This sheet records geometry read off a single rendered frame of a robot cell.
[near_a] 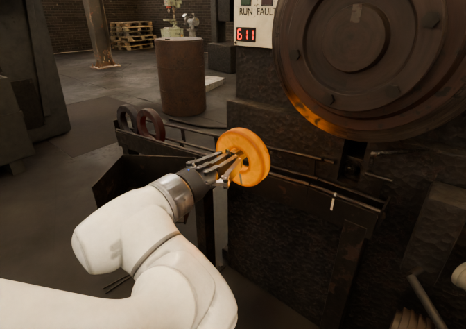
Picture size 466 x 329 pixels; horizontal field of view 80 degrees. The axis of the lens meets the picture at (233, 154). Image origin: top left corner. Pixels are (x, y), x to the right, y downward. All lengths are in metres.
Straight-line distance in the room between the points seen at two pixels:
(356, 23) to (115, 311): 0.58
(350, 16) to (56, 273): 1.64
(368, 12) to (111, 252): 0.59
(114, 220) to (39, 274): 1.32
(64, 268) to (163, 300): 1.38
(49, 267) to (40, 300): 1.47
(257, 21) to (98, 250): 0.78
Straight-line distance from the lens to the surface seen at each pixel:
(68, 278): 1.70
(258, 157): 0.66
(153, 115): 1.31
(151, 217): 0.49
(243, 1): 1.01
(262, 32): 0.97
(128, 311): 0.37
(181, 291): 0.42
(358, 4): 0.61
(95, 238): 0.48
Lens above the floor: 1.16
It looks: 27 degrees down
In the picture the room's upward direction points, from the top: straight up
